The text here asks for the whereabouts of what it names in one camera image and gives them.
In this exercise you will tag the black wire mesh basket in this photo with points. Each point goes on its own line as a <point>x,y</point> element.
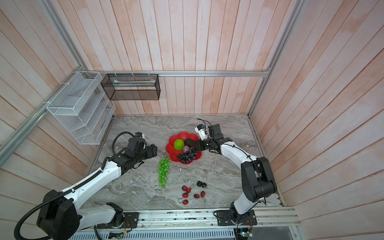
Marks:
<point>132,87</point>

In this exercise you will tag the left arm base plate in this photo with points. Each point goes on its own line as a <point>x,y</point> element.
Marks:
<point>125,220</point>

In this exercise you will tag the red cherry pair upper left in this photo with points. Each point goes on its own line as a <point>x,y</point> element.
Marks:
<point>187,189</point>

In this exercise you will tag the dark blackberry pair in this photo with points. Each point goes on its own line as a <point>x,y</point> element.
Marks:
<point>201,184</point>

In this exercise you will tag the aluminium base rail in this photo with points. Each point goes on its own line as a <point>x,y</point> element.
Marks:
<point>264,216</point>

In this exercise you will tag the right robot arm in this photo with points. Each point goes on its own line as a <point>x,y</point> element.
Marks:
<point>258,181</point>

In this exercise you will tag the black grape bunch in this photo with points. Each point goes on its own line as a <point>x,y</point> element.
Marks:
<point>189,156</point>

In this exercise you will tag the white wire mesh shelf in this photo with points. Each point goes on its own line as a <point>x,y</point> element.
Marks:
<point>83,112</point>

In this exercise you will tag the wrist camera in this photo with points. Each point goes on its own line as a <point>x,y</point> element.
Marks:
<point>201,131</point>
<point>139,134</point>

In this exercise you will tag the green grape bunch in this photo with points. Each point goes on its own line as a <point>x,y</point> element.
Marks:
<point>163,171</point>

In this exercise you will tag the green circuit board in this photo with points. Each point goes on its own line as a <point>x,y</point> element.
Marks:
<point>116,235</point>

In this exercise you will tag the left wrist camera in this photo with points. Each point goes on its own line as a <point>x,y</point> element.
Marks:
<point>139,134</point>

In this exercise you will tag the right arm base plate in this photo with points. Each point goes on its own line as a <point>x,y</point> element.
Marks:
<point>231,218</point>

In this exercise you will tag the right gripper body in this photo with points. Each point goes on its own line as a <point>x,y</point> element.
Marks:
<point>207,144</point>

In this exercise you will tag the white slotted cable duct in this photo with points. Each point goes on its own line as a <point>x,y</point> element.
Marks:
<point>183,234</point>

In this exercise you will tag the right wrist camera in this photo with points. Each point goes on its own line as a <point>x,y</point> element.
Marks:
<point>201,131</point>

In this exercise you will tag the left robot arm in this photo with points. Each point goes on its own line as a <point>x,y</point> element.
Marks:
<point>63,215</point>

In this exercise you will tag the purple fig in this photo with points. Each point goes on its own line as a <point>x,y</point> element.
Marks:
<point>186,149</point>

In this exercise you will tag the green bumpy round fruit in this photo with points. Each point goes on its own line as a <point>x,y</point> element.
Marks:
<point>179,144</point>

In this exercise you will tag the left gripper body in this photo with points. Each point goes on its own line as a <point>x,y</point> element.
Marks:
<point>146,153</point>

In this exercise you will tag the red flower-shaped fruit bowl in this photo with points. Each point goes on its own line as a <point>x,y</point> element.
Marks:
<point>170,146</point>

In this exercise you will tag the dark avocado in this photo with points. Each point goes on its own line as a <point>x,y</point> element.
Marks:
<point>190,142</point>

